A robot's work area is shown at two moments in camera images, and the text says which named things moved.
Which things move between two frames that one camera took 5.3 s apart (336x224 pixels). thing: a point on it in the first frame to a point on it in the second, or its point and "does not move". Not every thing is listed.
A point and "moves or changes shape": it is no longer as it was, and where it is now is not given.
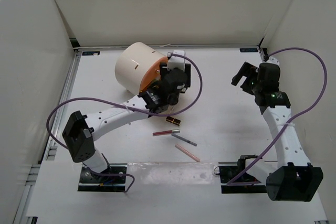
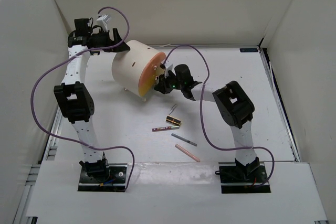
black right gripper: (248, 71) to (163, 86)
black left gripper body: (188, 70) to (103, 40)
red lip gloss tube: (166, 132) moves or changes shape
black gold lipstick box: (174, 120) does not move
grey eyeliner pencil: (184, 139) does not move
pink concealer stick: (187, 152) does not move
